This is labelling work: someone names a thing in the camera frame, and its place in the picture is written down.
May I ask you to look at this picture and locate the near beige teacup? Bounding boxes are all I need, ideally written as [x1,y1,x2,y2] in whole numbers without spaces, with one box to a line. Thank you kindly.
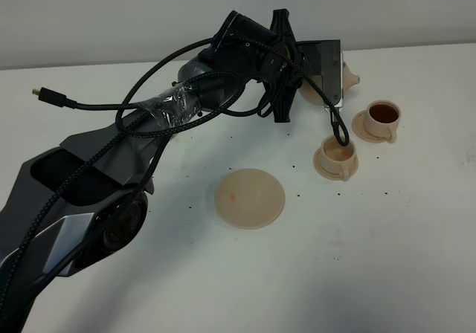
[319,137,357,177]

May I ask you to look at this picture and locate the black braided camera cable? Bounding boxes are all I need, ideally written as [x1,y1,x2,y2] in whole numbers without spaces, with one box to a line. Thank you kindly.
[0,37,350,311]

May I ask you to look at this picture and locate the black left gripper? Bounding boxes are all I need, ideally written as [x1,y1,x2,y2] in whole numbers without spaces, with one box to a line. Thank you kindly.
[256,9,303,123]

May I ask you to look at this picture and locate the far beige cup saucer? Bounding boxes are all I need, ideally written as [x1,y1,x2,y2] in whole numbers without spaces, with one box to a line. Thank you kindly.
[352,111,399,143]

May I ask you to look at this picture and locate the beige teacup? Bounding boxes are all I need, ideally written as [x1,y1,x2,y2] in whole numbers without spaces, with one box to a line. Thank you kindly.
[363,100,401,143]
[319,137,357,177]

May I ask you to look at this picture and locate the black smooth loose cable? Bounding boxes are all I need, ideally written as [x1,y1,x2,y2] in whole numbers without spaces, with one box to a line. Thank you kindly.
[31,71,298,207]

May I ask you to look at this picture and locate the beige teapot saucer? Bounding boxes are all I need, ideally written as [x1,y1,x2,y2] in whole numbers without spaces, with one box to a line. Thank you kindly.
[214,169,286,230]

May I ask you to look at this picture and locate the near beige cup saucer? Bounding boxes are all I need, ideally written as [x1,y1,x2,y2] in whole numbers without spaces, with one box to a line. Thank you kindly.
[313,149,358,181]

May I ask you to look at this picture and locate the beige cup saucer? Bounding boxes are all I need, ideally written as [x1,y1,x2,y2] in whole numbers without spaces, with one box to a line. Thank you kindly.
[352,111,399,143]
[313,149,358,181]

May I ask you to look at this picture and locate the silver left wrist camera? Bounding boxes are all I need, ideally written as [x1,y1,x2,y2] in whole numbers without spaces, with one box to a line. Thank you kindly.
[297,39,344,109]

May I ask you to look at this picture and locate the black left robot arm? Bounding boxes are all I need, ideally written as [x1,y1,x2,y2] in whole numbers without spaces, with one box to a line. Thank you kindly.
[1,9,303,332]

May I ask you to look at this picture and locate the far beige teacup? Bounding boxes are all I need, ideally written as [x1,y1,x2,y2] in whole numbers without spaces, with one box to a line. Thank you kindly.
[363,100,401,143]

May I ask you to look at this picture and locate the beige teapot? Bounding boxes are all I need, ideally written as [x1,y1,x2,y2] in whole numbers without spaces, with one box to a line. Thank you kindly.
[299,53,360,108]

